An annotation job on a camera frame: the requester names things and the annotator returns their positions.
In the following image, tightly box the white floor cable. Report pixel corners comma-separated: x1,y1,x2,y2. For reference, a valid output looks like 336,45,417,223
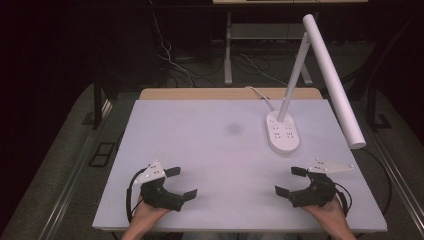
148,0,196,88

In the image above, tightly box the person's left hand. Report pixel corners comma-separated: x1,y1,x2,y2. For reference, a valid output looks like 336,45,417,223
131,199,171,232

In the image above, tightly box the thin black cable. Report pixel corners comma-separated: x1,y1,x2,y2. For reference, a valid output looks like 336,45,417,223
360,147,393,216

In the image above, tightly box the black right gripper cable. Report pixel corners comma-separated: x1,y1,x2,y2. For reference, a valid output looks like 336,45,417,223
334,181,353,218

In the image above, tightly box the white desk lamp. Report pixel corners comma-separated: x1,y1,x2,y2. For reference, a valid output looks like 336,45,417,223
265,13,367,156

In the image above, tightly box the white table mat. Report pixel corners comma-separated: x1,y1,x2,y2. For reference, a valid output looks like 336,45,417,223
92,98,389,233

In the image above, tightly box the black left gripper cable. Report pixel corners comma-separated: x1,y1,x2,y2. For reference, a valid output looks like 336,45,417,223
125,167,148,224

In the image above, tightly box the white metal table frame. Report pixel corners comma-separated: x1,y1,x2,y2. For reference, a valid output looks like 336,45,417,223
223,11,314,87

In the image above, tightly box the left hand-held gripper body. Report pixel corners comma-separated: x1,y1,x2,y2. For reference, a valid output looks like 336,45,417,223
133,159,185,213

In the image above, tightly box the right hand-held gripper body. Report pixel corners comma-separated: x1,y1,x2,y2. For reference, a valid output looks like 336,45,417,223
288,158,355,209

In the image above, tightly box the black metal stand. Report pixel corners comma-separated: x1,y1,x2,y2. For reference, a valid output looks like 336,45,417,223
81,64,105,131
364,19,413,133

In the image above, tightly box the white lamp cable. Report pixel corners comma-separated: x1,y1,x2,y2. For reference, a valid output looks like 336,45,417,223
244,85,277,113

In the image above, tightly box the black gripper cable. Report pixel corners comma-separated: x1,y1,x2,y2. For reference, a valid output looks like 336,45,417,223
125,167,148,224
334,181,353,218

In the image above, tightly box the person's right hand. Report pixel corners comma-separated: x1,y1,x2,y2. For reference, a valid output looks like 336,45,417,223
301,197,350,232

